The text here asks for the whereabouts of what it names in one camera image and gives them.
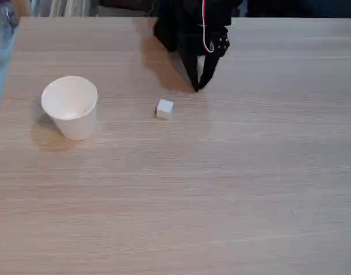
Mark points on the small white block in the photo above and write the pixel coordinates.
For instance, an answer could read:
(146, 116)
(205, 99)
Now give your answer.
(164, 109)

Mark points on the white paper cup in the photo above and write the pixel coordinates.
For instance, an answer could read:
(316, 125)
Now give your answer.
(75, 126)

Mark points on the pale striped curtain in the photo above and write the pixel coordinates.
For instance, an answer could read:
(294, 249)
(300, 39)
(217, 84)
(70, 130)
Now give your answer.
(63, 8)

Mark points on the wooden chair part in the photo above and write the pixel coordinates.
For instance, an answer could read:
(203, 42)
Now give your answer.
(20, 7)

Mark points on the blue fabric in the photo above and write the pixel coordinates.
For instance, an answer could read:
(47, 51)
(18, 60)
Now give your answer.
(2, 43)

